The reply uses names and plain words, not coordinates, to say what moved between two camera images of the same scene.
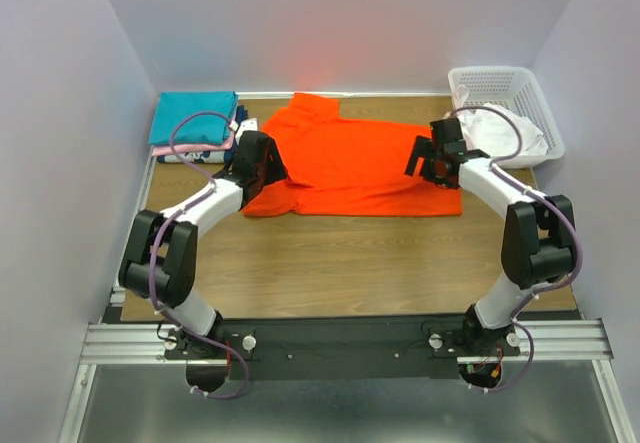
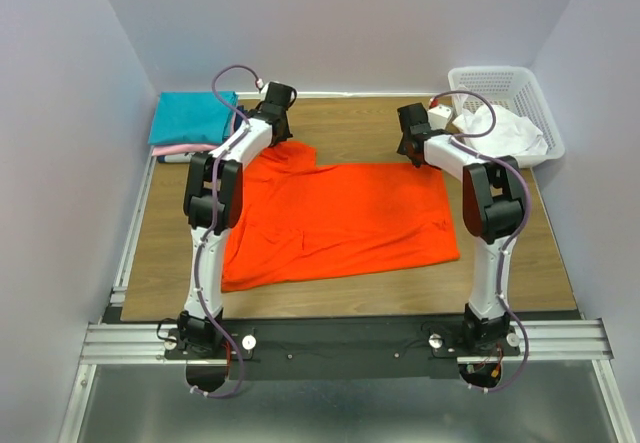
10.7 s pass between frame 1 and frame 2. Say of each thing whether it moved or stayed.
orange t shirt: moved
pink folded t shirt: stayed
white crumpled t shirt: stayed
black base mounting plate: stayed
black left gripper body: moved
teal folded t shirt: stayed
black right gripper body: moved
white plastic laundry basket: stayed
